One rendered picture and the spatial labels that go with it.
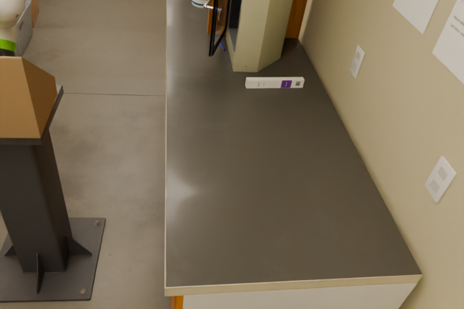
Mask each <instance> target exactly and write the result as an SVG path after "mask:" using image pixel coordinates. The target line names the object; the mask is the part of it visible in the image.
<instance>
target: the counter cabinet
mask: <svg viewBox="0 0 464 309"><path fill-rule="evenodd" d="M416 284H417V283H402V284H389V285H376V286H350V287H337V288H312V289H299V290H273V291H260V292H234V293H222V294H208V295H183V296H170V309H399V307H400V306H401V304H402V303H403V302H404V300H405V299H406V298H407V296H408V295H409V294H410V292H411V291H412V290H413V289H414V287H415V286H416Z"/></svg>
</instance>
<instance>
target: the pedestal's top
mask: <svg viewBox="0 0 464 309"><path fill-rule="evenodd" d="M56 87H57V97H56V99H55V102H54V104H53V107H52V110H51V112H50V115H49V118H48V120H47V123H46V126H45V128H44V130H43V134H42V136H41V138H0V144H19V145H42V144H43V142H44V139H45V138H46V135H47V132H48V129H49V127H50V124H51V123H52V120H53V117H54V115H55V113H56V111H57V108H58V105H59V103H60V101H61V98H62V96H63V93H64V90H63V86H62V85H58V84H56Z"/></svg>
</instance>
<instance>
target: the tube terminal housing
mask: <svg viewBox="0 0 464 309"><path fill-rule="evenodd" d="M292 1H293V0H242V2H241V8H242V9H241V15H240V24H239V23H238V28H236V29H238V33H237V39H236V45H235V53H234V51H233V46H232V43H231V38H230V34H229V25H228V30H226V43H227V46H228V49H229V55H230V58H231V64H232V67H233V71H234V72H259V71H260V70H262V69H263V68H265V67H267V66H269V65H270V64H272V63H273V62H275V61H277V60H278V59H280V57H281V53H282V47H283V43H284V38H285V34H286V31H287V24H288V20H289V15H290V11H291V5H292Z"/></svg>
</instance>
